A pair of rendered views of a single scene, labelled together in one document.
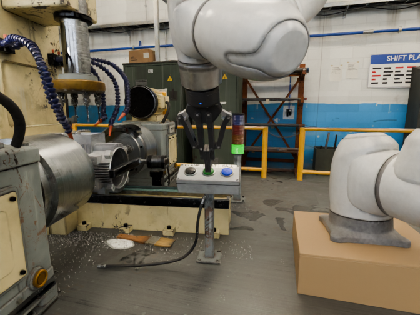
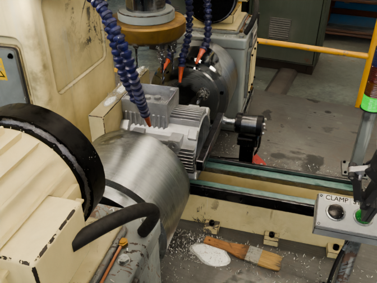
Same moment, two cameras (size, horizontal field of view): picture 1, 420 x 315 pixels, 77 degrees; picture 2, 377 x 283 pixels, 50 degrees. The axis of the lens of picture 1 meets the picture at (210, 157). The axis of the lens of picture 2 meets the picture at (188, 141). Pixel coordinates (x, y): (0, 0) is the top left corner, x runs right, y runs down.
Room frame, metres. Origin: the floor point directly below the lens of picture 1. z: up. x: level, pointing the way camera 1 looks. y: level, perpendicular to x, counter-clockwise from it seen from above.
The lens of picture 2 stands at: (0.10, 0.24, 1.60)
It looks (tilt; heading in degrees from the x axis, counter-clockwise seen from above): 33 degrees down; 9
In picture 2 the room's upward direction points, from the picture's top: straight up
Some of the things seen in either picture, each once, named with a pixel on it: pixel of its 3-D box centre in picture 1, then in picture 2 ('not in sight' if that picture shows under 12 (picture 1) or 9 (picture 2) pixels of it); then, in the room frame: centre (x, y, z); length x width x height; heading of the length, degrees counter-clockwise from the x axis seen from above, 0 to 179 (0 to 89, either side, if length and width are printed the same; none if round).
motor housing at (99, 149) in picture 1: (95, 167); (166, 138); (1.00, 0.44, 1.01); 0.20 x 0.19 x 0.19; 83
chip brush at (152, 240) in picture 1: (144, 239); (242, 251); (0.83, 0.22, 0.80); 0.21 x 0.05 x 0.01; 75
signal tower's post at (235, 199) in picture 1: (237, 157); (369, 114); (1.23, -0.13, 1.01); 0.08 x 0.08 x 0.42; 83
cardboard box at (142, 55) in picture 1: (144, 58); not in sight; (4.57, 1.08, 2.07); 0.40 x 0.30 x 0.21; 67
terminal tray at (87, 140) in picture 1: (84, 142); (151, 105); (1.00, 0.48, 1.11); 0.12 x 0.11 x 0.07; 83
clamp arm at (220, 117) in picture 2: (127, 166); (211, 139); (1.01, 0.32, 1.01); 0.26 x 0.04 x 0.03; 173
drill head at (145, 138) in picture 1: (130, 148); (198, 80); (1.33, 0.40, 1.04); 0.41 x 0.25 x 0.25; 173
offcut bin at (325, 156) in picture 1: (329, 153); not in sight; (5.03, -2.29, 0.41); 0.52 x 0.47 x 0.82; 75
